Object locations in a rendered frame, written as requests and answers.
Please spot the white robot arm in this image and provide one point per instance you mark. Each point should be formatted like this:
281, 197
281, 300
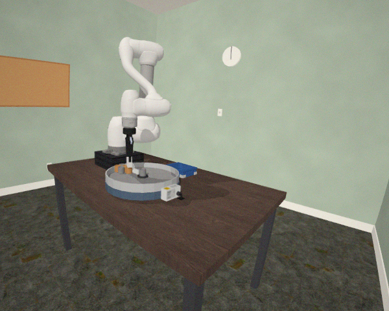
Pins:
146, 104

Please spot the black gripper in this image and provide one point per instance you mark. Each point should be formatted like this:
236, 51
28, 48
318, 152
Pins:
129, 147

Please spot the blue shallow tray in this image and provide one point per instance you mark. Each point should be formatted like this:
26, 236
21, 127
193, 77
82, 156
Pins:
184, 170

